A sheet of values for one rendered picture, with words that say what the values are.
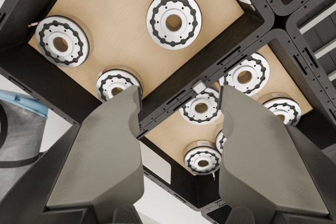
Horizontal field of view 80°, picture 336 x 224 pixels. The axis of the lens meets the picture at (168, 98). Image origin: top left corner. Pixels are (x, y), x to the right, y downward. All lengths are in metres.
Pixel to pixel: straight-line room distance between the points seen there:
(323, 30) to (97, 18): 0.44
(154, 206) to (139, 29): 0.82
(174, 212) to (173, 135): 0.59
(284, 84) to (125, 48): 0.36
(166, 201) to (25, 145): 0.67
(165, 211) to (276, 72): 0.81
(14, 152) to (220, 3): 0.50
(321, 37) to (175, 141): 0.40
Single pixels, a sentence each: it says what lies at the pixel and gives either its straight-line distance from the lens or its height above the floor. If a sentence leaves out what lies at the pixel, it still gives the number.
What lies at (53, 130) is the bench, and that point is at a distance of 0.84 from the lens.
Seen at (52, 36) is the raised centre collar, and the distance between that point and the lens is 0.46.
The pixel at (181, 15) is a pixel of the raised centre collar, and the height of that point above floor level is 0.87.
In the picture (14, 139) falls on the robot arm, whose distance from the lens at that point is 0.50.
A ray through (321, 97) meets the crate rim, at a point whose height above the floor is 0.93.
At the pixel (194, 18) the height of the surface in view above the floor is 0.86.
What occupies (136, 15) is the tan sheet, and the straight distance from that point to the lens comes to 0.43.
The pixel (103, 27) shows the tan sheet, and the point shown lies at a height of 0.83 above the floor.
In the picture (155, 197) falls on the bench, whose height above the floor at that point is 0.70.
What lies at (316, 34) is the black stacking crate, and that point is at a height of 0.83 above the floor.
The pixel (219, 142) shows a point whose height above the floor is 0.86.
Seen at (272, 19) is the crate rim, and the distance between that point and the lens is 0.35.
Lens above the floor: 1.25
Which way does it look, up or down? 60 degrees down
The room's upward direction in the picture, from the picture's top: 175 degrees counter-clockwise
